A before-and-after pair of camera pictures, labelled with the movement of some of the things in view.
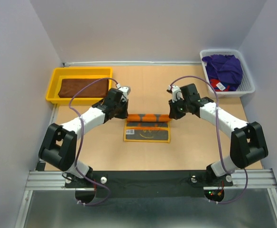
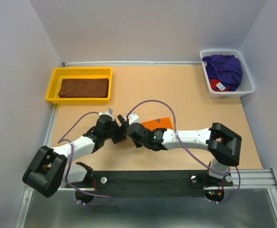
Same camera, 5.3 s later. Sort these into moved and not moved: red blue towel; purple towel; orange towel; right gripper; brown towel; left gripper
Moved: left gripper; right gripper; orange towel
Not moved: purple towel; brown towel; red blue towel
